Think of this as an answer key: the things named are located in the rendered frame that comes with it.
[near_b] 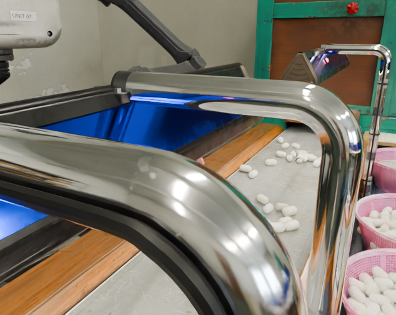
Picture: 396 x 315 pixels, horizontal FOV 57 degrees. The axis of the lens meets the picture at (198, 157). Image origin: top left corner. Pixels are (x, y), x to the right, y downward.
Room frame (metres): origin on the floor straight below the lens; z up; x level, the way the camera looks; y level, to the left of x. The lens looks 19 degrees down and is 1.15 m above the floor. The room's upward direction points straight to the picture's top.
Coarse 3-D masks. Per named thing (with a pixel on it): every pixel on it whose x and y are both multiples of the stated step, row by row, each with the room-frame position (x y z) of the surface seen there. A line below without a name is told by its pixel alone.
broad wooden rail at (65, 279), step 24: (240, 144) 1.28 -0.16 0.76; (264, 144) 1.34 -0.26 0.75; (216, 168) 1.03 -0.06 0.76; (96, 240) 0.62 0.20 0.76; (120, 240) 0.62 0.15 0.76; (48, 264) 0.54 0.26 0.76; (72, 264) 0.54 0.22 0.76; (96, 264) 0.55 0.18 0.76; (120, 264) 0.57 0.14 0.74; (0, 288) 0.48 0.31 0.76; (24, 288) 0.48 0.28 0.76; (48, 288) 0.48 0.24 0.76; (72, 288) 0.49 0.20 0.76; (0, 312) 0.43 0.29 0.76; (24, 312) 0.43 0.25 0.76; (48, 312) 0.44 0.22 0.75
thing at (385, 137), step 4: (380, 132) 1.39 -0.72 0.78; (384, 132) 1.39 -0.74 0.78; (380, 136) 1.34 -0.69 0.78; (384, 136) 1.34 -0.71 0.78; (388, 136) 1.34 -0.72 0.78; (392, 136) 1.34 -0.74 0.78; (380, 140) 1.28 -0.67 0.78; (384, 140) 1.28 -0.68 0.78; (388, 140) 1.28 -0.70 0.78; (392, 140) 1.28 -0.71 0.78
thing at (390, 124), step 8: (264, 120) 1.63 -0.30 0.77; (272, 120) 1.61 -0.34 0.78; (280, 120) 1.60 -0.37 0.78; (360, 120) 1.44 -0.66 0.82; (368, 120) 1.43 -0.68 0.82; (384, 120) 1.41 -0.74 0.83; (392, 120) 1.39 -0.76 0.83; (288, 128) 1.62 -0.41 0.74; (296, 128) 1.62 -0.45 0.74; (304, 128) 1.62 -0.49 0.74; (368, 128) 1.43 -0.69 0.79; (384, 128) 1.40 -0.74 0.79; (392, 128) 1.39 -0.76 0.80; (392, 152) 1.38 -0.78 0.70
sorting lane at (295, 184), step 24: (312, 144) 1.36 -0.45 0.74; (264, 168) 1.09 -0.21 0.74; (288, 168) 1.09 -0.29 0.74; (312, 168) 1.09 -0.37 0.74; (264, 192) 0.90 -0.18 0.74; (288, 192) 0.90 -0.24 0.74; (312, 192) 0.90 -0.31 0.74; (312, 216) 0.77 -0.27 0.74; (288, 240) 0.66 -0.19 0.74; (144, 264) 0.58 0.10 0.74; (96, 288) 0.51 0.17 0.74; (120, 288) 0.51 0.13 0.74; (144, 288) 0.51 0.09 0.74; (168, 288) 0.51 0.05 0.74; (72, 312) 0.45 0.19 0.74; (96, 312) 0.45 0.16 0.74; (120, 312) 0.45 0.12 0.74; (144, 312) 0.45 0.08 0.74; (168, 312) 0.45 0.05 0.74; (192, 312) 0.45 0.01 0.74
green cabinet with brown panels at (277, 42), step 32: (288, 0) 1.61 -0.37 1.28; (320, 0) 1.55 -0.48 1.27; (352, 0) 1.49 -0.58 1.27; (384, 0) 1.44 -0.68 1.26; (256, 32) 1.66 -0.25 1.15; (288, 32) 1.61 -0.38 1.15; (320, 32) 1.55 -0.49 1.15; (352, 32) 1.49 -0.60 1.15; (384, 32) 1.43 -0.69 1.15; (256, 64) 1.66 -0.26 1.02; (288, 64) 1.60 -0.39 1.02; (352, 64) 1.48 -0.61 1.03; (352, 96) 1.48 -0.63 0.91
